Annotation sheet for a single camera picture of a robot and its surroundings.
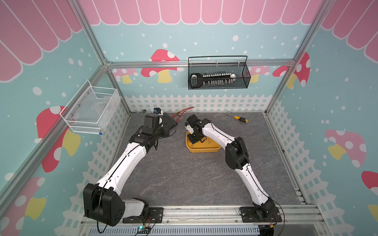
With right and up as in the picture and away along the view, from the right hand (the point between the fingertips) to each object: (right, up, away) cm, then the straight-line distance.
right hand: (193, 139), depth 102 cm
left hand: (-15, +8, -20) cm, 27 cm away
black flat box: (-19, +16, +15) cm, 29 cm away
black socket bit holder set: (+3, +37, -12) cm, 39 cm away
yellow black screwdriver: (+35, +16, +14) cm, 41 cm away
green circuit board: (-25, -42, -29) cm, 57 cm away
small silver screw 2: (-1, -14, -10) cm, 17 cm away
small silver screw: (+5, -13, -9) cm, 17 cm away
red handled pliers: (-10, +20, +17) cm, 28 cm away
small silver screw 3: (+11, -20, -15) cm, 27 cm away
